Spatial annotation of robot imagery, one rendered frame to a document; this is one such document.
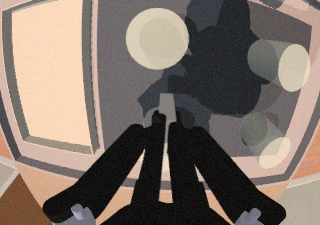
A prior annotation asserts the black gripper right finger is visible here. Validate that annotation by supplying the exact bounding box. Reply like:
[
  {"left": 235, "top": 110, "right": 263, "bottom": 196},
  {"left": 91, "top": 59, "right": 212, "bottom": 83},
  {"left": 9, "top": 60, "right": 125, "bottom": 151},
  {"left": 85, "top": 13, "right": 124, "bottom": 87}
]
[{"left": 166, "top": 94, "right": 286, "bottom": 225}]

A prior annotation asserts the grey cylinder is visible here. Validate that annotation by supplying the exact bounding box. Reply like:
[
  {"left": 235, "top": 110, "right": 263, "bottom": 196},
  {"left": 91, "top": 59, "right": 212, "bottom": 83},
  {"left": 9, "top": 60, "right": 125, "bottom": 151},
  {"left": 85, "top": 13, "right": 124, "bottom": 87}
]
[
  {"left": 139, "top": 107, "right": 169, "bottom": 172},
  {"left": 126, "top": 8, "right": 189, "bottom": 70},
  {"left": 240, "top": 112, "right": 291, "bottom": 169},
  {"left": 247, "top": 39, "right": 310, "bottom": 92}
]

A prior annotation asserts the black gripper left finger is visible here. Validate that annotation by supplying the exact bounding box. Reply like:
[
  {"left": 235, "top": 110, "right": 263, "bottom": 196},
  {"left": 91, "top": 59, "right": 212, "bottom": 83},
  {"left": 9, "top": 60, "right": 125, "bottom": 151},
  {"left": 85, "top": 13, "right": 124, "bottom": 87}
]
[{"left": 42, "top": 93, "right": 167, "bottom": 225}]

